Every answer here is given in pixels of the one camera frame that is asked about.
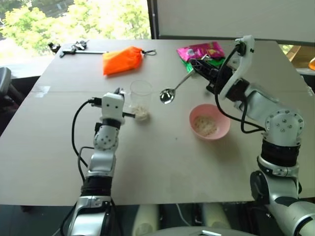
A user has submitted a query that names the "oatmeal in glass mug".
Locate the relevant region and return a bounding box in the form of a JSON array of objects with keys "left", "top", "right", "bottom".
[{"left": 130, "top": 105, "right": 151, "bottom": 122}]

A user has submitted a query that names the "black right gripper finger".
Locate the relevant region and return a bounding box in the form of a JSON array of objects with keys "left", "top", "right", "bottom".
[
  {"left": 193, "top": 65, "right": 220, "bottom": 81},
  {"left": 190, "top": 58, "right": 215, "bottom": 72}
]

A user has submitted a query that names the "small black object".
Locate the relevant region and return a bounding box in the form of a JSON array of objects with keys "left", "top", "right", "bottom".
[{"left": 47, "top": 42, "right": 61, "bottom": 54}]

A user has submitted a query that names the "orange drawstring pouch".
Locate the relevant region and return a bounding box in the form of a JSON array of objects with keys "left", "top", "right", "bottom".
[{"left": 102, "top": 46, "right": 158, "bottom": 76}]

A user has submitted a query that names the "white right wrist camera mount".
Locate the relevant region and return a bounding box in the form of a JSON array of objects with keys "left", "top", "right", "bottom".
[{"left": 218, "top": 35, "right": 255, "bottom": 99}]

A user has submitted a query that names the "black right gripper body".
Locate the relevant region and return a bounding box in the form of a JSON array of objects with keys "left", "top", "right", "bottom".
[{"left": 205, "top": 65, "right": 233, "bottom": 94}]

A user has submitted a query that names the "grey robot torso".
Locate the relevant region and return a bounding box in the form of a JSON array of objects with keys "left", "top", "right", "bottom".
[{"left": 150, "top": 226, "right": 223, "bottom": 236}]

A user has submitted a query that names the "white cable under table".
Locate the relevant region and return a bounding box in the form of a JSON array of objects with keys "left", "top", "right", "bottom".
[{"left": 175, "top": 203, "right": 191, "bottom": 228}]

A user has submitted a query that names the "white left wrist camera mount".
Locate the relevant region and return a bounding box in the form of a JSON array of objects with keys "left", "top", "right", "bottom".
[{"left": 101, "top": 92, "right": 126, "bottom": 124}]

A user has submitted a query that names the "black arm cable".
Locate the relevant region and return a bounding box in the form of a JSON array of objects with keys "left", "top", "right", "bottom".
[
  {"left": 213, "top": 45, "right": 264, "bottom": 135},
  {"left": 71, "top": 97, "right": 103, "bottom": 177}
]

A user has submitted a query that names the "magenta snack packet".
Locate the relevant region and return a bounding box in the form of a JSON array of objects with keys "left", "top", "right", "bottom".
[{"left": 176, "top": 41, "right": 226, "bottom": 62}]

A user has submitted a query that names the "metal ruler tool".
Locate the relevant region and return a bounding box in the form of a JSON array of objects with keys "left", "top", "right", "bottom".
[{"left": 60, "top": 48, "right": 109, "bottom": 59}]

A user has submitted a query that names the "white rounded robot leg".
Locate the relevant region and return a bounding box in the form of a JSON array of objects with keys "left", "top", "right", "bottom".
[
  {"left": 131, "top": 204, "right": 161, "bottom": 236},
  {"left": 202, "top": 203, "right": 232, "bottom": 230}
]

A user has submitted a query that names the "dark chair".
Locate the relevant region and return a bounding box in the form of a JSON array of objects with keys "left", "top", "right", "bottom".
[{"left": 0, "top": 65, "right": 13, "bottom": 95}]

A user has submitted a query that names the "green snack packet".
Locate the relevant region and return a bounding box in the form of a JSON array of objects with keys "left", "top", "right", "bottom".
[{"left": 183, "top": 57, "right": 226, "bottom": 74}]

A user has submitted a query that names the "clear glass mug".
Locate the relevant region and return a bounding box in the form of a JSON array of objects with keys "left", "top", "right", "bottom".
[{"left": 129, "top": 80, "right": 154, "bottom": 122}]

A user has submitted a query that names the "oatmeal in pink bowl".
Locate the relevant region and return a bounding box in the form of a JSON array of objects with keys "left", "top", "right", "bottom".
[{"left": 193, "top": 116, "right": 219, "bottom": 137}]

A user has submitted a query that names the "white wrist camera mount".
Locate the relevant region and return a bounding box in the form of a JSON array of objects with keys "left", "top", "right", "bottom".
[
  {"left": 218, "top": 35, "right": 255, "bottom": 99},
  {"left": 101, "top": 92, "right": 126, "bottom": 124}
]

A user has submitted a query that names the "white panel board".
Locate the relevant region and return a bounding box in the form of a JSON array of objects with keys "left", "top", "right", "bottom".
[{"left": 147, "top": 0, "right": 315, "bottom": 45}]

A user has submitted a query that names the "bunch of keys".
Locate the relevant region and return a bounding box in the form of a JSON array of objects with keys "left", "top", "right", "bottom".
[{"left": 70, "top": 40, "right": 89, "bottom": 51}]

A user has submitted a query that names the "silver metal spoon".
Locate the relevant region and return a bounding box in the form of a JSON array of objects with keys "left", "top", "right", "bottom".
[{"left": 159, "top": 71, "right": 195, "bottom": 105}]

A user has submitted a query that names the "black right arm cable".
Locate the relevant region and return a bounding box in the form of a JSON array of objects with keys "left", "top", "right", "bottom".
[{"left": 213, "top": 45, "right": 264, "bottom": 135}]

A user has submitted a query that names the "pink bowl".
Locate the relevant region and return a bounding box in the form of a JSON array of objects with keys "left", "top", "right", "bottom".
[{"left": 189, "top": 103, "right": 231, "bottom": 141}]

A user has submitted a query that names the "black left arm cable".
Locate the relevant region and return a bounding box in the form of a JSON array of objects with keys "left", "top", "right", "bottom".
[{"left": 71, "top": 97, "right": 103, "bottom": 177}]

